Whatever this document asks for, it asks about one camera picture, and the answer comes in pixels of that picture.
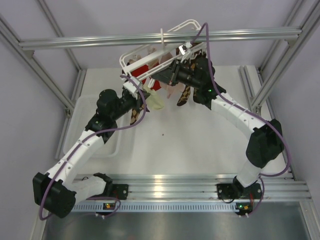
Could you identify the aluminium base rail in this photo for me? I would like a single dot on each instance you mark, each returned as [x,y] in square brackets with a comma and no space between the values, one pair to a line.
[203,187]

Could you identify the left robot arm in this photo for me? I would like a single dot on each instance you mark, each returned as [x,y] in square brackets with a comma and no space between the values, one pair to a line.
[56,191]

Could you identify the pale green sock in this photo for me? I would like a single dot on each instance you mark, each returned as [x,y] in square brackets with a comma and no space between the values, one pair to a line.
[154,102]

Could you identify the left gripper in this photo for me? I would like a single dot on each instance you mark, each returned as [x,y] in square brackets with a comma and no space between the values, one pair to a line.
[138,101]

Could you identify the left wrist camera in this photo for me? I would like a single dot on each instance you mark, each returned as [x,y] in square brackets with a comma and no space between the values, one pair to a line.
[133,86]

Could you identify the white clip sock hanger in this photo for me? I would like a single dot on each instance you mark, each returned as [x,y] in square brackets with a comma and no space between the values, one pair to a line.
[160,57]

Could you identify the dark brown checkered sock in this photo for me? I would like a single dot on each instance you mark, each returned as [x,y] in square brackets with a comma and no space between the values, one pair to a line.
[201,51]

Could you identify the brown checkered sock right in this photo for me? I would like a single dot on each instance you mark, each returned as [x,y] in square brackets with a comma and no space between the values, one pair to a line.
[184,96]

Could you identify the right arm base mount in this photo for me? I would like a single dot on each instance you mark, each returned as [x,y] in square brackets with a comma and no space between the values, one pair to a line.
[225,192]

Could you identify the brown checkered sock left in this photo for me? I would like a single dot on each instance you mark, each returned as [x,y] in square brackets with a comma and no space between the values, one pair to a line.
[135,114]

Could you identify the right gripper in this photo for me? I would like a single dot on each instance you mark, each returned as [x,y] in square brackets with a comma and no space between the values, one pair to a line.
[165,76]

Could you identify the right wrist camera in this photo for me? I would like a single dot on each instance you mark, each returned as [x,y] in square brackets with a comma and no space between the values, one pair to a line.
[185,49]

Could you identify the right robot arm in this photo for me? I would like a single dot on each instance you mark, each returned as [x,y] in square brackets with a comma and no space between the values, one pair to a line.
[265,140]

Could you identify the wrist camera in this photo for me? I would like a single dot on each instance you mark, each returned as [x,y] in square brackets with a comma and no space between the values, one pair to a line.
[133,86]
[185,49]

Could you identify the aluminium top crossbar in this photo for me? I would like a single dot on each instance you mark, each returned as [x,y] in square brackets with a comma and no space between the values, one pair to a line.
[273,33]

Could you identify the slotted cable duct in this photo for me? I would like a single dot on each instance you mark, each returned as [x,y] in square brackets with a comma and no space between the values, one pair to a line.
[172,206]

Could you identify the red sock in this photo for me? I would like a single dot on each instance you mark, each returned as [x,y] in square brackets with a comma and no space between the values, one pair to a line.
[140,70]
[154,84]

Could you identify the pink mesh garment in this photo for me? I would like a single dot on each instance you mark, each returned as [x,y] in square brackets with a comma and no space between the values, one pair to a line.
[170,90]

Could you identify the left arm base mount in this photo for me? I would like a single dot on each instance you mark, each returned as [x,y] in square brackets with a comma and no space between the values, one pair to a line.
[119,191]

